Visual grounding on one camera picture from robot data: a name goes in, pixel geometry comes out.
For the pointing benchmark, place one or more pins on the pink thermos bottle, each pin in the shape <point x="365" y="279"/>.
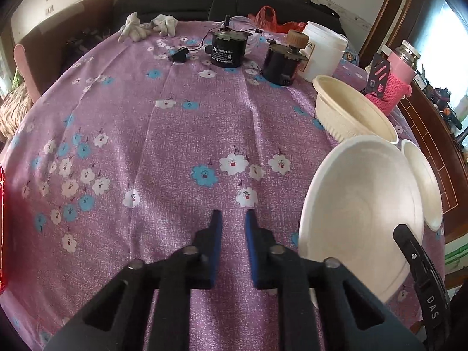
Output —
<point x="398" y="76"/>

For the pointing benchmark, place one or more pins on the white plastic jar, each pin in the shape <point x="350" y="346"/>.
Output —
<point x="325" y="51"/>

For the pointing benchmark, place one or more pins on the black sofa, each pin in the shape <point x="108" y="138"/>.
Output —
<point x="182" y="3"/>

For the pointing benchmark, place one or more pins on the leaf patterned blanket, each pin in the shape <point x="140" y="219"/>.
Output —
<point x="11" y="117"/>

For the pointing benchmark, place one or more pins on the red plate with gold print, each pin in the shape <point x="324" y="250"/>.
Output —
<point x="3" y="226"/>

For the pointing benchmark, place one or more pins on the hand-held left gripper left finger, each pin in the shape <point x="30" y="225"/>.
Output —
<point x="215" y="248"/>

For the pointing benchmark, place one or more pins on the red plastic bag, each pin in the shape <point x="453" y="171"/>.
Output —
<point x="265" y="16"/>

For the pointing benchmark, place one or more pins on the brown armchair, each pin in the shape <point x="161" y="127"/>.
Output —
<point x="55" y="36"/>

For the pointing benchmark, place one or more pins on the brown framed window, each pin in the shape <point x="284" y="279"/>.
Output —
<point x="453" y="18"/>

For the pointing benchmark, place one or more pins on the black round motor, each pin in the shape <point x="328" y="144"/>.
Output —
<point x="226" y="51"/>

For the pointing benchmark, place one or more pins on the wall switch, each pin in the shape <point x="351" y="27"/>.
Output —
<point x="49" y="9"/>

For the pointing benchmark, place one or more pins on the black motor with brown gear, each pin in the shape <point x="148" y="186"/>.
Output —
<point x="279" y="62"/>

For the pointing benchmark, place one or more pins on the windowsill tool clutter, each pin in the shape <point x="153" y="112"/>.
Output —
<point x="442" y="95"/>

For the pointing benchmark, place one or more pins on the cream ribbed bowl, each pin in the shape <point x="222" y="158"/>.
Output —
<point x="351" y="106"/>

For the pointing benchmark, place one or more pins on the white bowl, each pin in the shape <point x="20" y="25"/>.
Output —
<point x="358" y="208"/>
<point x="427" y="190"/>

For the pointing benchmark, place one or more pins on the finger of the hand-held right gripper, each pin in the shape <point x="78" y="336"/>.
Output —
<point x="431" y="299"/>

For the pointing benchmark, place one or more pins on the black phone stand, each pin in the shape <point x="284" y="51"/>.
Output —
<point x="378" y="73"/>

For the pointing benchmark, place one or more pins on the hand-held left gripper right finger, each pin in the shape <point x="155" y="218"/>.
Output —
<point x="254" y="252"/>

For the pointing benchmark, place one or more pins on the black power adapter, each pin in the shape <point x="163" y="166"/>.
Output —
<point x="179" y="55"/>

